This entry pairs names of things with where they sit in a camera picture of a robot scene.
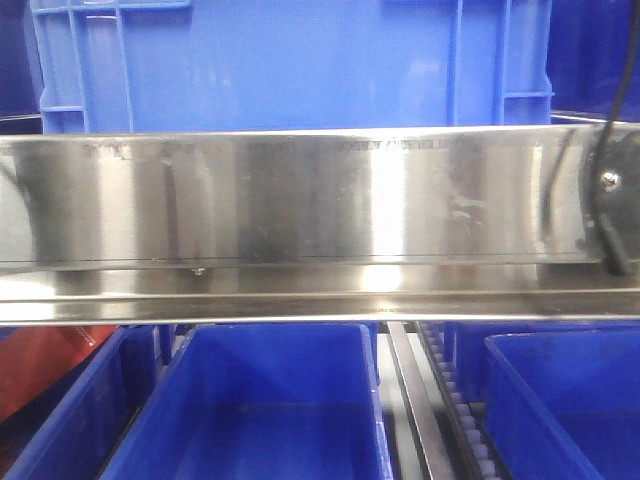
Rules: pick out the stainless steel shelf beam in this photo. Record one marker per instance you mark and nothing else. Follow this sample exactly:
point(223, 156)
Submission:
point(517, 223)

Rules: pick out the blue bin lower centre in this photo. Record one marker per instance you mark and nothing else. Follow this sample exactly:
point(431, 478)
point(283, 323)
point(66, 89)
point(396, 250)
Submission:
point(245, 401)

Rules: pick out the blue bin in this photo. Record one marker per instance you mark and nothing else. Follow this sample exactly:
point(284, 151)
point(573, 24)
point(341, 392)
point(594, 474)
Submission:
point(245, 401)
point(71, 431)
point(565, 405)

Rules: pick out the blue crate upper shelf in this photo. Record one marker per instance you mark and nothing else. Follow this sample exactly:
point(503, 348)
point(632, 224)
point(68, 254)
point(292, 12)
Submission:
point(145, 66)

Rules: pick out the blue bin lower right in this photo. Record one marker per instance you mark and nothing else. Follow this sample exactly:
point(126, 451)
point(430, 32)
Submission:
point(565, 405)

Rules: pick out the blue bin lower left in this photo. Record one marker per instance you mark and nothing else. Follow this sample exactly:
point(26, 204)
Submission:
point(71, 431)

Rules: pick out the white roller track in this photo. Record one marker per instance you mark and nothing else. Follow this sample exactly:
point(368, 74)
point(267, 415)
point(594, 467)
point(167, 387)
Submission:
point(478, 458)

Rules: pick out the red object lower left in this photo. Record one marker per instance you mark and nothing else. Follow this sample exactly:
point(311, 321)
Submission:
point(38, 366)

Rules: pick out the steel shelf divider rail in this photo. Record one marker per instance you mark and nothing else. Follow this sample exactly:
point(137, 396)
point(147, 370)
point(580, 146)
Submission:
point(428, 441)

